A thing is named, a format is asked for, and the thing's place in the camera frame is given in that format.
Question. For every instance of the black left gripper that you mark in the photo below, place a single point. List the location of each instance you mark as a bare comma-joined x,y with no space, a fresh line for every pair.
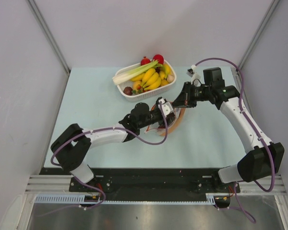
169,120

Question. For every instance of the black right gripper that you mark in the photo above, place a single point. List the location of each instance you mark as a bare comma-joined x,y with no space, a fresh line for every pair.
183,100

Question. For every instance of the clear zip bag red zipper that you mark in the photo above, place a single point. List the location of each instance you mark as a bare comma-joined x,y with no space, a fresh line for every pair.
154,129

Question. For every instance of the green white celery stalk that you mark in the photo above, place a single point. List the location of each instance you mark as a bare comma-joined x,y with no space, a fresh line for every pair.
127,75

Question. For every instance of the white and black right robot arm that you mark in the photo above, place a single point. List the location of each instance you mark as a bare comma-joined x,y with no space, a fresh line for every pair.
263,156

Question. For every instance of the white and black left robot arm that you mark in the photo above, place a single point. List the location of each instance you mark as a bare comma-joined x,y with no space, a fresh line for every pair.
71,147

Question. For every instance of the white garlic bulb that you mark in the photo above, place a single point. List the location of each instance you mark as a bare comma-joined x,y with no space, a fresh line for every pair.
170,78

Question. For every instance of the yellow banana bunch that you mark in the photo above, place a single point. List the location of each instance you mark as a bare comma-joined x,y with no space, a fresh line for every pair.
154,78

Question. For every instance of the white perforated plastic basket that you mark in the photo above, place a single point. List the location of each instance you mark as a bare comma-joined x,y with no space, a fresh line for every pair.
147,94

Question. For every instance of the red apple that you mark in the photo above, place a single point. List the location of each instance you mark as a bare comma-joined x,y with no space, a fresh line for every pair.
159,58

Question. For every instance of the dark purple passion fruit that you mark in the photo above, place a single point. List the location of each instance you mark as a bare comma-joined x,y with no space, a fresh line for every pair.
128,91

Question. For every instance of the red pomegranate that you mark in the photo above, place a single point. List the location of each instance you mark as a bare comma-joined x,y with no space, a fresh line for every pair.
145,61

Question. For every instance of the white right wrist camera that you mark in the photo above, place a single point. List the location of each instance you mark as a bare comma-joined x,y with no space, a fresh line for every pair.
195,77

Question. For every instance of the aluminium frame rail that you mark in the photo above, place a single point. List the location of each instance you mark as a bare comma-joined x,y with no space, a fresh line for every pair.
57,184

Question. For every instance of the right aluminium corner post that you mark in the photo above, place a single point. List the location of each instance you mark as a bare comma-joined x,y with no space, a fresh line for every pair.
259,32

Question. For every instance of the aluminium corner post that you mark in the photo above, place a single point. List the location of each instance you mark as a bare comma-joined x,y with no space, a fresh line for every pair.
40,19
259,32

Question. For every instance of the left aluminium corner post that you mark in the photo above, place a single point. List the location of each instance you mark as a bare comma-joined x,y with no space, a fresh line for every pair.
40,19

